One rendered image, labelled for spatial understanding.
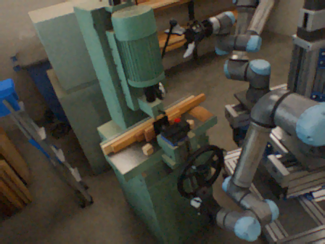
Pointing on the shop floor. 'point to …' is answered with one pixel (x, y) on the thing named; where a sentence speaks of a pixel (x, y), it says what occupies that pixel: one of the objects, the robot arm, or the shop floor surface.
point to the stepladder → (40, 141)
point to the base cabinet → (165, 205)
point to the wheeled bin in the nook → (38, 58)
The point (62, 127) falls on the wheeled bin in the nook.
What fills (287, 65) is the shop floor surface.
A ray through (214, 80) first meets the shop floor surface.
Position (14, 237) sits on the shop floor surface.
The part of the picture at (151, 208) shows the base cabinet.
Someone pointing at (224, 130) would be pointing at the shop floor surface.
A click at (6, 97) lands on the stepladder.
